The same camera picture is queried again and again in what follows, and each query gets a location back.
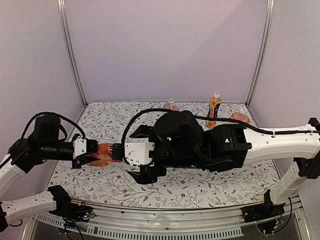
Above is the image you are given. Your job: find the large orange-label plastic bottle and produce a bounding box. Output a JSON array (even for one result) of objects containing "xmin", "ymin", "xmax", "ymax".
[{"xmin": 163, "ymin": 97, "xmax": 180, "ymax": 112}]

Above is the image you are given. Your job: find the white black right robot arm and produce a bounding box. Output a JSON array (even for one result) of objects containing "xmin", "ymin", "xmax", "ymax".
[{"xmin": 120, "ymin": 109, "xmax": 320, "ymax": 223}]

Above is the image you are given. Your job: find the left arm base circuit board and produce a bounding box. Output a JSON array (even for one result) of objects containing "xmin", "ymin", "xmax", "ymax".
[{"xmin": 71, "ymin": 201, "xmax": 95, "ymax": 222}]

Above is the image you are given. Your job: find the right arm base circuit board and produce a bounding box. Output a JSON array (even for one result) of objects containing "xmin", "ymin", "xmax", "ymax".
[{"xmin": 256, "ymin": 215, "xmax": 284, "ymax": 236}]

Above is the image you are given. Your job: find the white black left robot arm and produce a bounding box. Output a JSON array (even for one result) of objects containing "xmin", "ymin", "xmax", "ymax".
[{"xmin": 0, "ymin": 112, "xmax": 99, "ymax": 231}]

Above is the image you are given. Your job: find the slim orange drink bottle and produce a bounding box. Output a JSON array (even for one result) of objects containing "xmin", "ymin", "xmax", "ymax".
[{"xmin": 205, "ymin": 92, "xmax": 222, "ymax": 129}]

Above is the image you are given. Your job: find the floral patterned table mat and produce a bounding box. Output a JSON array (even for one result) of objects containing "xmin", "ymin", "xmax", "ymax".
[{"xmin": 48, "ymin": 102, "xmax": 279, "ymax": 209}]

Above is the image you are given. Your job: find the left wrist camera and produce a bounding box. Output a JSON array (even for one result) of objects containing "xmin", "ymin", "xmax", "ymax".
[{"xmin": 72, "ymin": 137, "xmax": 87, "ymax": 160}]

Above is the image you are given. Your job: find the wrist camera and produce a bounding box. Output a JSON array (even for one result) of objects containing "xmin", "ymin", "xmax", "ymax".
[
  {"xmin": 72, "ymin": 137, "xmax": 87, "ymax": 160},
  {"xmin": 111, "ymin": 142, "xmax": 155, "ymax": 167}
]

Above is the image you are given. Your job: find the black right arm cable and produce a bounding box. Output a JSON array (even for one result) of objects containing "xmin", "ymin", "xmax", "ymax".
[{"xmin": 121, "ymin": 108, "xmax": 320, "ymax": 233}]

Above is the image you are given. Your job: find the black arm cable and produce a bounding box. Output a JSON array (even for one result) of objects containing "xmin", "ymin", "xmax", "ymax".
[
  {"xmin": 9, "ymin": 112, "xmax": 87, "ymax": 240},
  {"xmin": 121, "ymin": 108, "xmax": 320, "ymax": 233}
]

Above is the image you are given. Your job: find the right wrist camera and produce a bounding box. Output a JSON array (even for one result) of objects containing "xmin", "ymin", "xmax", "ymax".
[{"xmin": 111, "ymin": 142, "xmax": 155, "ymax": 167}]

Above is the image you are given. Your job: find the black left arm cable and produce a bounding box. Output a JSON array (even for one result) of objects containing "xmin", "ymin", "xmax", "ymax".
[{"xmin": 9, "ymin": 112, "xmax": 87, "ymax": 240}]

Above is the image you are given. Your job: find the white perforated cable tray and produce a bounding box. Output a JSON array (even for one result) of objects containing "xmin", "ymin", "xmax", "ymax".
[{"xmin": 36, "ymin": 208, "xmax": 245, "ymax": 240}]

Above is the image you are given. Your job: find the aluminium front rail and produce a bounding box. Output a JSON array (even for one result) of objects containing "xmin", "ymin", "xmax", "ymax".
[{"xmin": 21, "ymin": 195, "xmax": 313, "ymax": 240}]

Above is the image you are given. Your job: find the left aluminium frame post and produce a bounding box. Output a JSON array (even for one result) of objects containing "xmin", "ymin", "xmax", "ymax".
[{"xmin": 57, "ymin": 0, "xmax": 88, "ymax": 107}]

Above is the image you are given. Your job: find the aluminium frame post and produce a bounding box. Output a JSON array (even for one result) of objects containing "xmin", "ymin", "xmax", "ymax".
[
  {"xmin": 245, "ymin": 0, "xmax": 275, "ymax": 108},
  {"xmin": 57, "ymin": 0, "xmax": 88, "ymax": 107}
]

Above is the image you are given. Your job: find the right aluminium frame post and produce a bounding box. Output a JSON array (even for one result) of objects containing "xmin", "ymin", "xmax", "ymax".
[{"xmin": 245, "ymin": 0, "xmax": 275, "ymax": 108}]

